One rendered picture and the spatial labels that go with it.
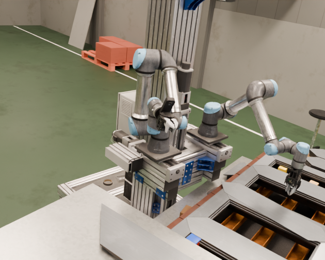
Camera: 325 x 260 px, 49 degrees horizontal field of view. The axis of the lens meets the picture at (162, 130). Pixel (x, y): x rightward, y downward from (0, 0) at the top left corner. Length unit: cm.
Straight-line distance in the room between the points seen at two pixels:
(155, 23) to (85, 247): 147
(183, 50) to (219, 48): 480
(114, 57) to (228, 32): 257
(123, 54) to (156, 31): 579
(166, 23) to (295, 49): 421
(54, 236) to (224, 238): 88
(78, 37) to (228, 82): 483
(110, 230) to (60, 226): 22
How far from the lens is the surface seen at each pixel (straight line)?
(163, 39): 233
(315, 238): 222
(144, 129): 217
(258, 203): 233
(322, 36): 612
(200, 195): 258
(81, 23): 1029
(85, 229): 161
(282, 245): 257
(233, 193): 236
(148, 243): 152
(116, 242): 151
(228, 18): 704
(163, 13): 234
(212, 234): 199
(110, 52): 798
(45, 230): 162
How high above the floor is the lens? 208
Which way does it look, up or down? 24 degrees down
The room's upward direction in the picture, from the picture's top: 7 degrees clockwise
